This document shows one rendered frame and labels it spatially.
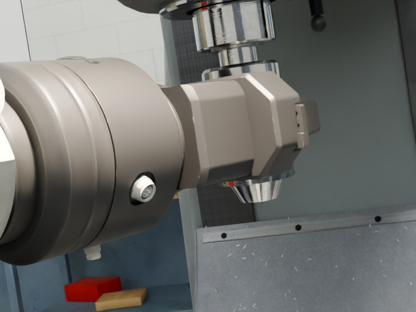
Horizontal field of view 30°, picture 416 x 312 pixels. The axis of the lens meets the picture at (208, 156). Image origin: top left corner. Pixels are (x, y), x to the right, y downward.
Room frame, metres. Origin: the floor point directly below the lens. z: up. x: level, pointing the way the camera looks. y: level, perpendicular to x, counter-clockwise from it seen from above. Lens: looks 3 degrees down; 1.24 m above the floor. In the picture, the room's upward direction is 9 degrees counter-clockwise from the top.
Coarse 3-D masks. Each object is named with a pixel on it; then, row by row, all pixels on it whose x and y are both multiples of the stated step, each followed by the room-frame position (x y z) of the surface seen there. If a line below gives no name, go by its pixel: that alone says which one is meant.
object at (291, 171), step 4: (280, 76) 0.46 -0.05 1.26; (292, 164) 0.46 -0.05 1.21; (292, 168) 0.46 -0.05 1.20; (288, 172) 0.45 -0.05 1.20; (292, 172) 0.46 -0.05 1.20; (272, 176) 0.44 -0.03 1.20; (276, 176) 0.45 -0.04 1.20; (280, 176) 0.45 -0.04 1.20; (284, 176) 0.45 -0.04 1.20; (288, 176) 0.45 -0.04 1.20; (244, 180) 0.45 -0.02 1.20; (248, 180) 0.44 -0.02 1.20; (252, 180) 0.44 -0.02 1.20; (256, 180) 0.44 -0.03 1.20; (260, 180) 0.44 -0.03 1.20; (264, 180) 0.44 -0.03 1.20; (268, 180) 0.44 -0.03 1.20; (272, 180) 0.45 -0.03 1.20; (220, 184) 0.46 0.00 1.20; (224, 184) 0.45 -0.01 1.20; (228, 184) 0.45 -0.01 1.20; (232, 184) 0.45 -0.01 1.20; (236, 184) 0.45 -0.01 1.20; (240, 184) 0.45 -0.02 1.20; (244, 184) 0.45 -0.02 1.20; (248, 184) 0.45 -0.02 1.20
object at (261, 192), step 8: (256, 184) 0.45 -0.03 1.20; (264, 184) 0.45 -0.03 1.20; (272, 184) 0.45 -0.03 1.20; (280, 184) 0.46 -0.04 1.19; (240, 192) 0.46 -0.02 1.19; (248, 192) 0.45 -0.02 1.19; (256, 192) 0.45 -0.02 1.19; (264, 192) 0.45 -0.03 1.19; (272, 192) 0.46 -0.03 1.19; (240, 200) 0.46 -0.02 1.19; (248, 200) 0.46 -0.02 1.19; (256, 200) 0.46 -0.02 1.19; (264, 200) 0.46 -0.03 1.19
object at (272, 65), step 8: (232, 64) 0.45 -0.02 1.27; (240, 64) 0.44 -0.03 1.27; (248, 64) 0.44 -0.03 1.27; (256, 64) 0.45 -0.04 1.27; (264, 64) 0.45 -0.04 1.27; (272, 64) 0.45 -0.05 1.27; (208, 72) 0.45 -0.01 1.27; (216, 72) 0.45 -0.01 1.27; (224, 72) 0.45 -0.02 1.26; (232, 72) 0.44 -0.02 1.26; (240, 72) 0.44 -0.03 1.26
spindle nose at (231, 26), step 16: (240, 0) 0.44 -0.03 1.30; (256, 0) 0.45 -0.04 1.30; (192, 16) 0.47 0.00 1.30; (208, 16) 0.45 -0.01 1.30; (224, 16) 0.44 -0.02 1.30; (240, 16) 0.44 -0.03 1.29; (256, 16) 0.45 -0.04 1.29; (272, 16) 0.46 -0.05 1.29; (208, 32) 0.45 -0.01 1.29; (224, 32) 0.44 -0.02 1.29; (240, 32) 0.44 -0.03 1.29; (256, 32) 0.45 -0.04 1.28; (272, 32) 0.46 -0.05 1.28; (208, 48) 0.45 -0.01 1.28
